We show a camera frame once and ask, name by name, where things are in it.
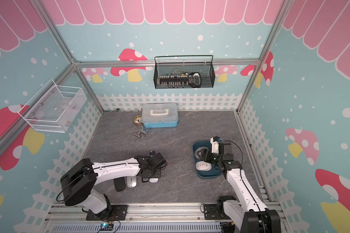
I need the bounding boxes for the silver mouse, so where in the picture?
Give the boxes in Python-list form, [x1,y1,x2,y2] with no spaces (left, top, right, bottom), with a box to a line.
[126,176,137,188]

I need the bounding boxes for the black mouse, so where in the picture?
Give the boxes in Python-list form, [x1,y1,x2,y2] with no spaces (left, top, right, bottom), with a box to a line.
[113,177,126,192]

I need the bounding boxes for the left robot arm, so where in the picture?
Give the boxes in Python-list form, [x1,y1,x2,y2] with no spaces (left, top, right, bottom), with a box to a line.
[56,151,168,222]

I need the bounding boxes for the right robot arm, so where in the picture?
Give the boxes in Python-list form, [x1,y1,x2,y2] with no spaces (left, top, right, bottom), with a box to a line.
[194,138,281,233]

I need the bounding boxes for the teal storage box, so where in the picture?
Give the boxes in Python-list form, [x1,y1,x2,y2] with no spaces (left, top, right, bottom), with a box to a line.
[192,141,222,179]

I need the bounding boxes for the blue box clear lid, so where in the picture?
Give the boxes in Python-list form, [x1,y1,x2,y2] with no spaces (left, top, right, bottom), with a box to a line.
[142,103,179,128]

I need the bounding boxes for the metal tap fitting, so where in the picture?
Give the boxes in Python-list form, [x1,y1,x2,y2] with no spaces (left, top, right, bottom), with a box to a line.
[134,127,150,138]

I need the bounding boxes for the green led circuit board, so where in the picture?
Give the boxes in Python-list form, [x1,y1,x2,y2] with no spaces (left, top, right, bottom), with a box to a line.
[99,223,114,232]

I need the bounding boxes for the socket set in basket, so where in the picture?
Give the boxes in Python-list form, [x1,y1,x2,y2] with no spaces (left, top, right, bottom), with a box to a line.
[154,72,202,88]

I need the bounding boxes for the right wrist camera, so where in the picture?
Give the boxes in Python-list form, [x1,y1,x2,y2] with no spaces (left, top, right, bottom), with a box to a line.
[210,136,222,154]

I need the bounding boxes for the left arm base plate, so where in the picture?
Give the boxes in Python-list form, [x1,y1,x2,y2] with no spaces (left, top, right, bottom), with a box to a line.
[86,205,128,222]

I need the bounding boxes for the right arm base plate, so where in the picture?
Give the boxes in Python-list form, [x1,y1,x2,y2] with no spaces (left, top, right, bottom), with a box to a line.
[200,204,230,220]

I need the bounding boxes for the black wire basket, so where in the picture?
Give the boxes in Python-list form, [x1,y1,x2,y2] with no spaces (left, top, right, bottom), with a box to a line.
[153,55,215,89]

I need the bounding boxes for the white wire basket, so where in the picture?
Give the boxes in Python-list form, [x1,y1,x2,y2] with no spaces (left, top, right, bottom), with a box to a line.
[17,80,87,133]

